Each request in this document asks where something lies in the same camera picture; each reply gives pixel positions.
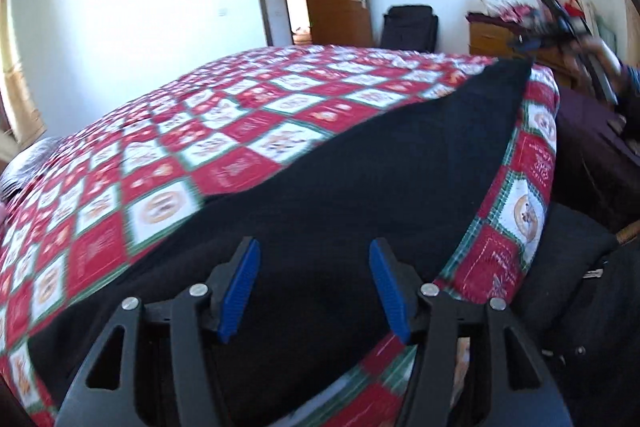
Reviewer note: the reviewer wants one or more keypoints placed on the black chair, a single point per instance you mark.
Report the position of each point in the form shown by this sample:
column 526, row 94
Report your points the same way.
column 409, row 28

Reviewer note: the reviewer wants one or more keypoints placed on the person's right hand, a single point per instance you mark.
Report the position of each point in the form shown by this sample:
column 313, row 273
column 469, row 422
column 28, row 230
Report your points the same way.
column 607, row 57

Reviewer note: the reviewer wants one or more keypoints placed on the black pants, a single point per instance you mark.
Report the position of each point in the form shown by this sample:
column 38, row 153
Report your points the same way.
column 350, row 167

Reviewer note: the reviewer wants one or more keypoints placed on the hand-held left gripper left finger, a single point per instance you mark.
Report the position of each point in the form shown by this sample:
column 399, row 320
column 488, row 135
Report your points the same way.
column 239, row 289

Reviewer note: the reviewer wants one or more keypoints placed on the striped pillow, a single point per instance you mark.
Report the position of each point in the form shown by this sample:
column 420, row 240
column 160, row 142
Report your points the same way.
column 27, row 162

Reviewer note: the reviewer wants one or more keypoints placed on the dark red folded cloth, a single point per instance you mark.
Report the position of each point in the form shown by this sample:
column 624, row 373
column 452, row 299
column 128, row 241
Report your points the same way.
column 487, row 19

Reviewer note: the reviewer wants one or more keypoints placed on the wooden dresser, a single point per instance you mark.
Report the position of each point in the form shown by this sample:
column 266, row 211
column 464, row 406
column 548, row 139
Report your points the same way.
column 492, row 41

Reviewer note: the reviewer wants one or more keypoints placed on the person's dark clothing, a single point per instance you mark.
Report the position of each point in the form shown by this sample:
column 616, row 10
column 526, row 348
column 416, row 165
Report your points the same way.
column 575, row 287

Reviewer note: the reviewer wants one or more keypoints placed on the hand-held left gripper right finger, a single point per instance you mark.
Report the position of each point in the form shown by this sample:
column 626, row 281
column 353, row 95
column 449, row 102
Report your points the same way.
column 391, row 294

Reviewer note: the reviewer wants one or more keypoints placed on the yellow patterned curtain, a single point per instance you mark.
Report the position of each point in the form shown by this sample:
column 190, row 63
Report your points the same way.
column 17, row 102

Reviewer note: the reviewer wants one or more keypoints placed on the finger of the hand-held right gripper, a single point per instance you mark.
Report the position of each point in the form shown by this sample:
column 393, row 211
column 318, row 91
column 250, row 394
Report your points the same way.
column 525, row 43

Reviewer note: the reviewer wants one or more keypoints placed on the red checkered printed blanket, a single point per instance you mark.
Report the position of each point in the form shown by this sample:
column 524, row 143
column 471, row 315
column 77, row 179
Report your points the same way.
column 225, row 107

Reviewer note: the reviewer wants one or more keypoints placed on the dark purple cloth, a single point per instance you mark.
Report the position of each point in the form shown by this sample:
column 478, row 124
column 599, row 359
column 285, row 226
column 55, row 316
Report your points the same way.
column 595, row 142

